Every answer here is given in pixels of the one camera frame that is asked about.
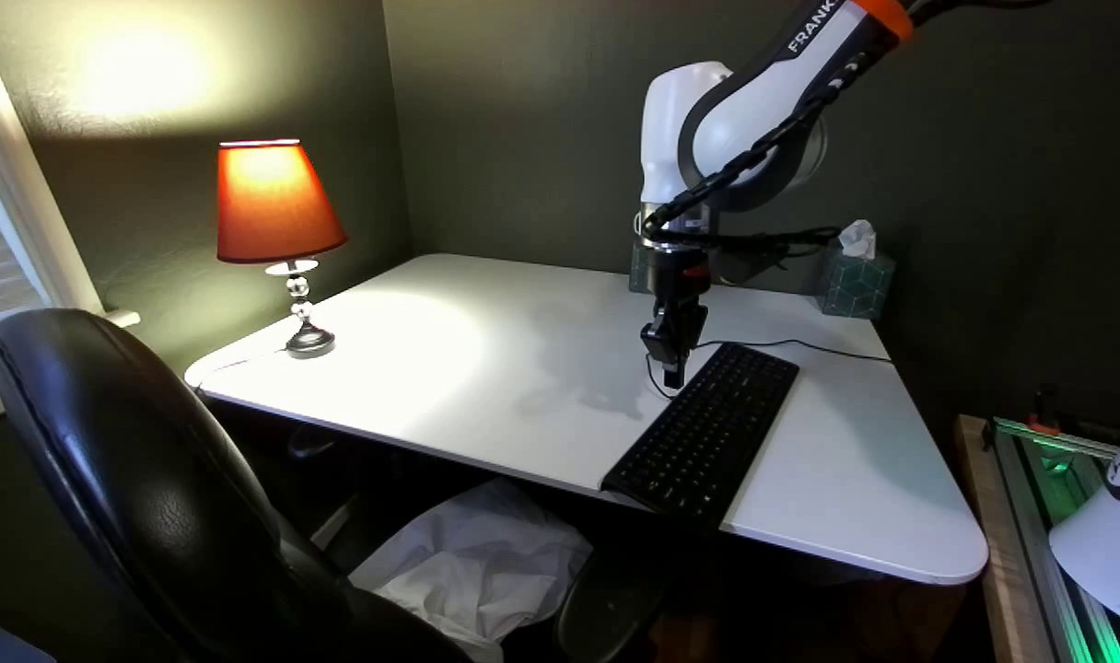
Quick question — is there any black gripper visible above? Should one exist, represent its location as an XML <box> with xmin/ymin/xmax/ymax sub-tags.
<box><xmin>642</xmin><ymin>251</ymin><xmax>709</xmax><ymax>390</ymax></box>

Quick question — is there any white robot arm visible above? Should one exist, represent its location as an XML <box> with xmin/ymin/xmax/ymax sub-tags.
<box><xmin>633</xmin><ymin>0</ymin><xmax>1041</xmax><ymax>386</ymax></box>

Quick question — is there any black computer keyboard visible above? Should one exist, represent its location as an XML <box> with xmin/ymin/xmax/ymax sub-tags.
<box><xmin>600</xmin><ymin>342</ymin><xmax>799</xmax><ymax>528</ymax></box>

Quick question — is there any green tissue box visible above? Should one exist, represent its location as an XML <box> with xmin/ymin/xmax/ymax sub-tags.
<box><xmin>818</xmin><ymin>219</ymin><xmax>896</xmax><ymax>322</ymax></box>

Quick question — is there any white crumpled bag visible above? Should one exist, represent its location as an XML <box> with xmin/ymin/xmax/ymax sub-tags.
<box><xmin>350</xmin><ymin>479</ymin><xmax>592</xmax><ymax>663</ymax></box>

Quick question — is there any wooden side shelf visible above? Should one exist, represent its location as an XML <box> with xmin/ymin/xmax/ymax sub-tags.
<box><xmin>954</xmin><ymin>415</ymin><xmax>1120</xmax><ymax>663</ymax></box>

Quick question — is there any orange shade table lamp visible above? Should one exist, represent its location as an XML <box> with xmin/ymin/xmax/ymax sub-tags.
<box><xmin>212</xmin><ymin>139</ymin><xmax>346</xmax><ymax>356</ymax></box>

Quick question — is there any white black cap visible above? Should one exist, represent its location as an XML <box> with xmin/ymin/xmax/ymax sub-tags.
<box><xmin>1051</xmin><ymin>452</ymin><xmax>1120</xmax><ymax>614</ymax></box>

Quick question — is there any black office chair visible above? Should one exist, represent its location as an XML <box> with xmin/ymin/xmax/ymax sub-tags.
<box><xmin>0</xmin><ymin>310</ymin><xmax>469</xmax><ymax>663</ymax></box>

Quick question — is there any white window frame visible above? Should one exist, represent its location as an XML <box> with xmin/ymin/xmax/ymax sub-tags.
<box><xmin>0</xmin><ymin>23</ymin><xmax>142</xmax><ymax>429</ymax></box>

